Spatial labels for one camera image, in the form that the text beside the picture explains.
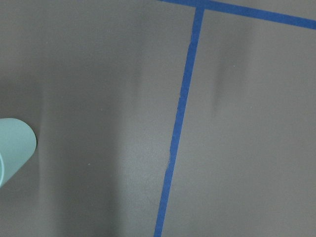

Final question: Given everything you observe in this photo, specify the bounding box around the green plastic cup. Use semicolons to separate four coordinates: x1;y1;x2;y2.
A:
0;118;37;186

